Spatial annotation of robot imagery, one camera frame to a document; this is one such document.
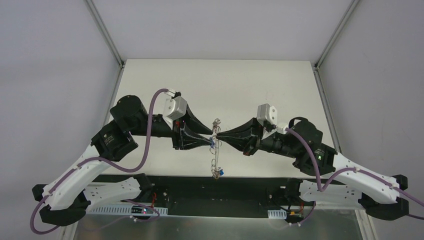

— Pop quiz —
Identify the silver crescent key holder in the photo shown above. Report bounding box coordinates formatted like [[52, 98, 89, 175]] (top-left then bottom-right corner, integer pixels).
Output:
[[209, 118, 223, 180]]

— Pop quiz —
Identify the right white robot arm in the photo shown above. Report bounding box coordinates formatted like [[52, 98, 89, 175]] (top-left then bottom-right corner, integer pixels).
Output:
[[217, 117, 410, 221]]

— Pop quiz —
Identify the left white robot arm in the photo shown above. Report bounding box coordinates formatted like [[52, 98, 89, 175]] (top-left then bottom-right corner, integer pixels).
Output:
[[32, 93, 213, 227]]

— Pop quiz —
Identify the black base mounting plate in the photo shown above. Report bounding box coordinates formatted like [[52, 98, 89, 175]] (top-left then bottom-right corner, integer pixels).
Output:
[[109, 174, 317, 220]]

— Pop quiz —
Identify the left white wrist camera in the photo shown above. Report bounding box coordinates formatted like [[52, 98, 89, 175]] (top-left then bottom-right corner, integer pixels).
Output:
[[162, 89, 188, 130]]

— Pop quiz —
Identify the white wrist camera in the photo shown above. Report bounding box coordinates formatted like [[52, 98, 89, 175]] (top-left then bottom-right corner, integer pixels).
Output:
[[256, 103, 288, 139], [162, 89, 188, 130]]

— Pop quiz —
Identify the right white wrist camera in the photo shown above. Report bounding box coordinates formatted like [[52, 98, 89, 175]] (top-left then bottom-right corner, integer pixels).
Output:
[[256, 103, 288, 139]]

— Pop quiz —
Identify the right white cable duct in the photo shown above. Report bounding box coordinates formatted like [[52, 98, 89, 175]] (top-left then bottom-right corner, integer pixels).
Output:
[[267, 209, 287, 220]]

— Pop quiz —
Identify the white cable duct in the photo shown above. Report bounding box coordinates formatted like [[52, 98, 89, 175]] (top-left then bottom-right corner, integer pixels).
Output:
[[87, 204, 158, 216], [267, 209, 287, 220]]

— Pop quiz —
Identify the left white cable duct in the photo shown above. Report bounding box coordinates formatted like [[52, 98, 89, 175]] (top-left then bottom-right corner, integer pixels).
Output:
[[87, 204, 158, 216]]

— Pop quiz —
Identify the right aluminium frame post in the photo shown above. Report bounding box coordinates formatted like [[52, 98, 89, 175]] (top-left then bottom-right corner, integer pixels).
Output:
[[312, 0, 362, 152]]

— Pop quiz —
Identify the aluminium frame post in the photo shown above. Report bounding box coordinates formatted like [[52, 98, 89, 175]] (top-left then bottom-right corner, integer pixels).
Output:
[[84, 0, 125, 125], [312, 0, 362, 152]]

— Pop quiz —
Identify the left aluminium frame post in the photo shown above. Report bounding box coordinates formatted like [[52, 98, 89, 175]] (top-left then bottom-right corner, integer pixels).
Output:
[[84, 0, 125, 125]]

